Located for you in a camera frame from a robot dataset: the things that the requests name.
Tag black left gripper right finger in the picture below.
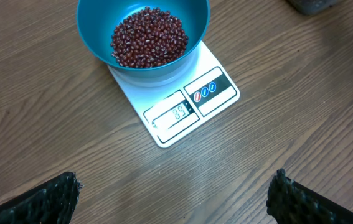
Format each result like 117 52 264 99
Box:
266 169 353 224

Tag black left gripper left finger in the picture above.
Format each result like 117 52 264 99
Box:
0 172 82 224

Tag white digital kitchen scale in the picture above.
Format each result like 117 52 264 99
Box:
110 42 240 148

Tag blue metal bowl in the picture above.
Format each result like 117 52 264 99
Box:
76 0 210 78

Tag red beans in bowl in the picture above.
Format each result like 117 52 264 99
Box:
111 7 189 68

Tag clear plastic container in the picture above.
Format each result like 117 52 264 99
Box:
286 0 339 16

